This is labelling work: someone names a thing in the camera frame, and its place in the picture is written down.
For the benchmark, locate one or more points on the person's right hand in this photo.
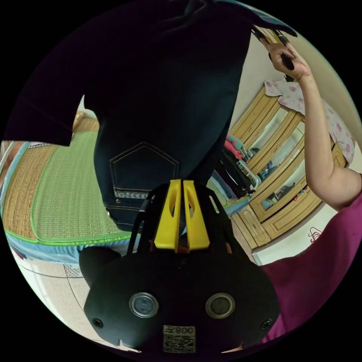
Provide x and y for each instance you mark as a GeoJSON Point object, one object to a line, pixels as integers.
{"type": "Point", "coordinates": [288, 60]}

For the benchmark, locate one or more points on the black long pants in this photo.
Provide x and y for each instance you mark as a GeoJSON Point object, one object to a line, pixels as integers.
{"type": "Point", "coordinates": [158, 84]}

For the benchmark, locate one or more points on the floral cloth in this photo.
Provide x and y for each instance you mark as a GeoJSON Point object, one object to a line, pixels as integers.
{"type": "Point", "coordinates": [325, 113]}

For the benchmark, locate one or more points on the red clothes hanger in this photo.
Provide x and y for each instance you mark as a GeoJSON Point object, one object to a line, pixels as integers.
{"type": "Point", "coordinates": [315, 234]}

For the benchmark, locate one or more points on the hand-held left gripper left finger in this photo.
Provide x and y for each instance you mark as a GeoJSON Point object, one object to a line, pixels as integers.
{"type": "Point", "coordinates": [167, 226]}

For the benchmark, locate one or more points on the wooden cupboard with glass doors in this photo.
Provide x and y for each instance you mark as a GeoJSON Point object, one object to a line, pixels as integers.
{"type": "Point", "coordinates": [282, 169]}

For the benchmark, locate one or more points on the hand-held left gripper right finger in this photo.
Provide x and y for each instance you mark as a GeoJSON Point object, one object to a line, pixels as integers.
{"type": "Point", "coordinates": [198, 226]}

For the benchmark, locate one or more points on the person's body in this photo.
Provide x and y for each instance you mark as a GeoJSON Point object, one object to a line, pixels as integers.
{"type": "Point", "coordinates": [314, 271]}

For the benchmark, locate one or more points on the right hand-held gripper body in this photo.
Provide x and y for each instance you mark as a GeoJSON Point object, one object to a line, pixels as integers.
{"type": "Point", "coordinates": [280, 45]}

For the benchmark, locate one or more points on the clothes rack with garments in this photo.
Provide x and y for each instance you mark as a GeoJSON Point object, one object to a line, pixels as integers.
{"type": "Point", "coordinates": [237, 167]}

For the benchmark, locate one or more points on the person's right forearm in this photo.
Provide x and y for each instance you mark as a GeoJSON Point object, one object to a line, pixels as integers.
{"type": "Point", "coordinates": [319, 141]}

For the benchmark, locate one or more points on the bed with woven mat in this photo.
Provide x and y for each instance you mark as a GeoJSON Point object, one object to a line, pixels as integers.
{"type": "Point", "coordinates": [65, 186]}

